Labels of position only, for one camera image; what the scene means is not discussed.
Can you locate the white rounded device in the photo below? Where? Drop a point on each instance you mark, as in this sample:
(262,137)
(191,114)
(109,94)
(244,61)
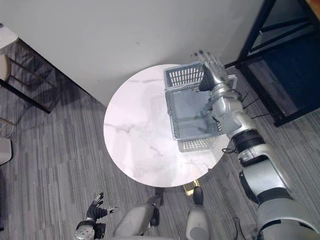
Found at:
(4,151)

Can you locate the silver robot leg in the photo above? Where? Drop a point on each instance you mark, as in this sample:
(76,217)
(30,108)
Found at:
(135,222)
(197,222)

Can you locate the right silver robot leg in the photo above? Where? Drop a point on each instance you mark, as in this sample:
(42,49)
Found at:
(197,222)

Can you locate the left dark robot foot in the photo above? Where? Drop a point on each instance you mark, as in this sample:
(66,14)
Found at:
(159,192)

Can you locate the left silver robot leg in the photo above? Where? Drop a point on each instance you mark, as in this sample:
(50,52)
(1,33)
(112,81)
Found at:
(135,222)

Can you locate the right dark robot foot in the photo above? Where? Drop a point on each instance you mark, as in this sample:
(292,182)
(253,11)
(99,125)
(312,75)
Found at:
(198,195)

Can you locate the black frame stool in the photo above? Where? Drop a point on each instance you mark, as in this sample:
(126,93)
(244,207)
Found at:
(27,82)

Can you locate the white counter top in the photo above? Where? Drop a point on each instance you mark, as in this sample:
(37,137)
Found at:
(6,36)

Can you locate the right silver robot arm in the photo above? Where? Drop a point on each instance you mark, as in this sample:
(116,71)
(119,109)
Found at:
(265,175)

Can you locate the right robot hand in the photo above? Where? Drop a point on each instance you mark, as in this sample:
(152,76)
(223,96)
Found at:
(214,72)

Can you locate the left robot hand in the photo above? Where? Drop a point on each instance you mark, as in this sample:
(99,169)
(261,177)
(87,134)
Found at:
(95,211)

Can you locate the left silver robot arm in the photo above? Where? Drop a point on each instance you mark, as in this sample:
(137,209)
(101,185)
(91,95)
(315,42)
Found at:
(85,231)

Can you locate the dark robot foot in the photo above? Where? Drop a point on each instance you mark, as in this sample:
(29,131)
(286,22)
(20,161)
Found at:
(198,195)
(159,192)

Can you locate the grey plastic basket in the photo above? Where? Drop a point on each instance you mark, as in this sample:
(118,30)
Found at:
(190,112)

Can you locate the dark blue metal shelf frame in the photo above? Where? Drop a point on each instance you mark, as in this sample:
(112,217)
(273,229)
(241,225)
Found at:
(287,62)

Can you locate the gold table base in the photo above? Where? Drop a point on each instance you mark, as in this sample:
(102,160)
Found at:
(188,188)

